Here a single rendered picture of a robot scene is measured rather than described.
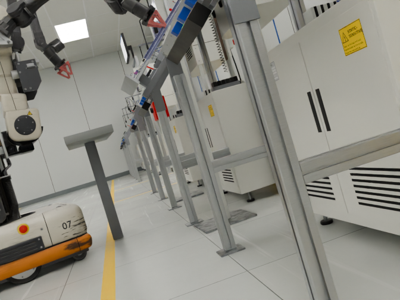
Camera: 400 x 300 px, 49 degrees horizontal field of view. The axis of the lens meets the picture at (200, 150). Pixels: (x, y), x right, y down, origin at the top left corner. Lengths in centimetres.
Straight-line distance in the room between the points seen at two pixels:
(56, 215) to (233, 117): 101
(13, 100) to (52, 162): 872
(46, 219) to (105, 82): 914
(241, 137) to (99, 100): 897
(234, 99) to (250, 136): 21
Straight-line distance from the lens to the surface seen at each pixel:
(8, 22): 242
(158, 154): 297
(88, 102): 1116
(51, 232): 223
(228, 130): 233
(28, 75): 247
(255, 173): 236
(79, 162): 1109
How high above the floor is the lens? 42
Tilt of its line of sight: 2 degrees down
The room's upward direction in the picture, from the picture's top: 17 degrees counter-clockwise
